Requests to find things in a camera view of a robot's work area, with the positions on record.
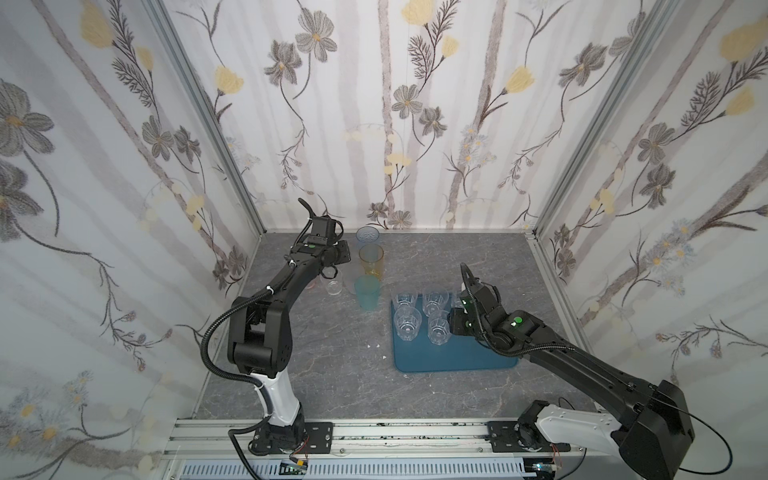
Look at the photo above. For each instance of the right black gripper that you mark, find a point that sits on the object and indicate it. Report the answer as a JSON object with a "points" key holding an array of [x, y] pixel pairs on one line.
{"points": [[477, 291]]}

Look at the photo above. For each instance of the blue tall plastic cup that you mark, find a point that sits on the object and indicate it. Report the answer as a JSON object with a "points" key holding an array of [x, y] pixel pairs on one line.
{"points": [[367, 235]]}

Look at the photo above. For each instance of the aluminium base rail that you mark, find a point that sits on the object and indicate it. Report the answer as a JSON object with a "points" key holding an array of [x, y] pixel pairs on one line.
{"points": [[201, 449]]}

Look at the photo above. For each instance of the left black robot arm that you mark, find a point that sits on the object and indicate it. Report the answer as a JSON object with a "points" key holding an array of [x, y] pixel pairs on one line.
{"points": [[242, 342]]}

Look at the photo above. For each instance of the white perforated cable duct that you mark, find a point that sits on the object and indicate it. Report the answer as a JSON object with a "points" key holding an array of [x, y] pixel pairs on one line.
{"points": [[435, 468]]}

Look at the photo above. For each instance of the yellow tall plastic cup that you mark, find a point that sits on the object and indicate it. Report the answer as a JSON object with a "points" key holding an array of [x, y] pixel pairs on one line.
{"points": [[371, 256]]}

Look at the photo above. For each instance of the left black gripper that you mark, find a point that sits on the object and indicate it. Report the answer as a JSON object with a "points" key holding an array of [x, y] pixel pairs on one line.
{"points": [[321, 225]]}

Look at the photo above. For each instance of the green tall plastic cup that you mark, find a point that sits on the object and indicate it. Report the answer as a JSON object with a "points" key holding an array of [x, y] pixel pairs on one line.
{"points": [[367, 291]]}

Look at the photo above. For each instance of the teal plastic tray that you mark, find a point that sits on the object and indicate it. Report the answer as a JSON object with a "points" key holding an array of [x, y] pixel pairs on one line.
{"points": [[458, 354]]}

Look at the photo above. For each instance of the clear faceted glass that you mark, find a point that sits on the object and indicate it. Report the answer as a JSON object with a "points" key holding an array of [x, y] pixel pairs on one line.
{"points": [[407, 321], [438, 330], [434, 301], [401, 299]]}

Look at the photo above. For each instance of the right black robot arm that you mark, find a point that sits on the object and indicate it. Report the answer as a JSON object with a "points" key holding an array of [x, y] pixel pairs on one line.
{"points": [[644, 424]]}

